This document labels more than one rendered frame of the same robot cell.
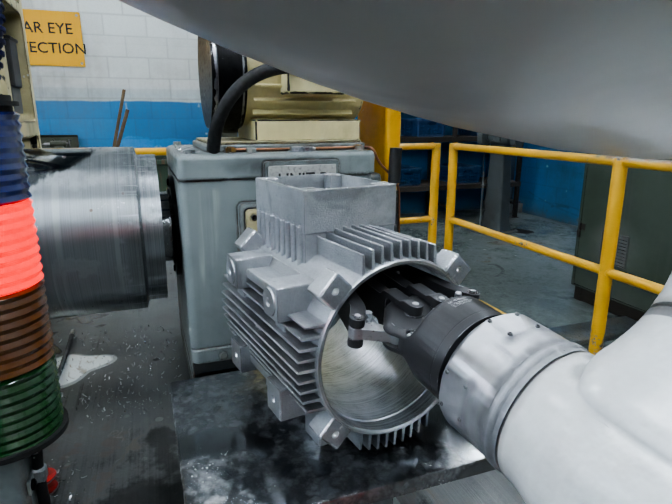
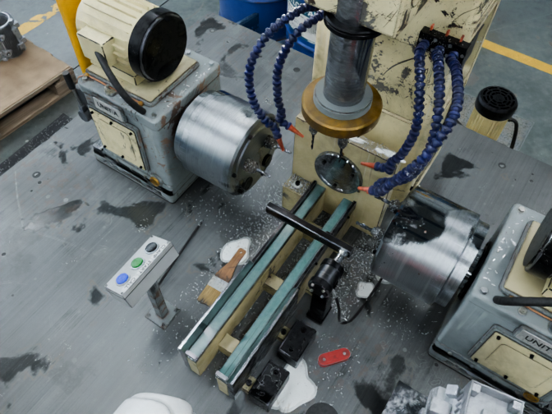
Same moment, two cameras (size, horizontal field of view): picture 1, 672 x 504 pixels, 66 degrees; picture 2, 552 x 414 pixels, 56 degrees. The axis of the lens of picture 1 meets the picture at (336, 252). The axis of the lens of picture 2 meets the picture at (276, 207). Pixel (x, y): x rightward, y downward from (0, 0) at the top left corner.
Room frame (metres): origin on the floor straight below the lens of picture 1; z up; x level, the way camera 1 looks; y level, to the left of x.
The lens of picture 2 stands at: (0.07, 0.08, 2.15)
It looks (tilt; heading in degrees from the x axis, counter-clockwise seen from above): 55 degrees down; 52
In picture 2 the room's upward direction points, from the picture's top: 2 degrees clockwise
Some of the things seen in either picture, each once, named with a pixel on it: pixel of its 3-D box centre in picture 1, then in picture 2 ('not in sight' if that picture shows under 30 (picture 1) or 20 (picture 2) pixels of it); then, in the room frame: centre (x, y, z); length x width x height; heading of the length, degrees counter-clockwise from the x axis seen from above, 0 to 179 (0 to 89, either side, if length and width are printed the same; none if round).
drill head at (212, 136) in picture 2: not in sight; (214, 135); (0.54, 0.99, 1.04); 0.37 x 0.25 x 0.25; 110
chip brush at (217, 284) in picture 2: not in sight; (223, 276); (0.37, 0.71, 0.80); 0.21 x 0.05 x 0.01; 23
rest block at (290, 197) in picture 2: not in sight; (296, 194); (0.69, 0.79, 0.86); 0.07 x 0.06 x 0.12; 110
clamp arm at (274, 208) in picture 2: not in sight; (308, 229); (0.57, 0.60, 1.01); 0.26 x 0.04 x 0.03; 110
